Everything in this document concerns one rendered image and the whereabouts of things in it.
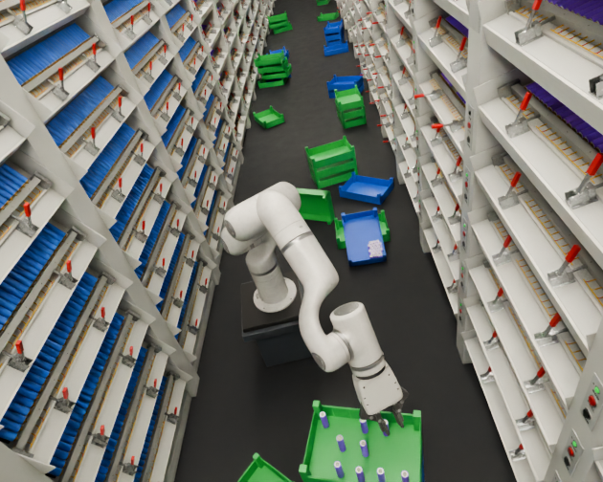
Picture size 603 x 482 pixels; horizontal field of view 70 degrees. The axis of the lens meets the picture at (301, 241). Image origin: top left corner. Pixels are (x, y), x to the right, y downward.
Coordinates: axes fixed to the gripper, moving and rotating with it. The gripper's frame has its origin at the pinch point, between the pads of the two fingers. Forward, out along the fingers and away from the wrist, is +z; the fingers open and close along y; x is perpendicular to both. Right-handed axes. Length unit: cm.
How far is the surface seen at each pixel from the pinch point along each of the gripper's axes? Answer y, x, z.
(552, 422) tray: -33.1, 12.8, 10.7
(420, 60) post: -78, -69, -83
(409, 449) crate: -3.3, -7.4, 15.4
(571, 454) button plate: -25.8, 27.0, 5.2
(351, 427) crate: 7.6, -18.4, 9.2
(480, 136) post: -53, -10, -55
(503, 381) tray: -40.2, -15.7, 17.7
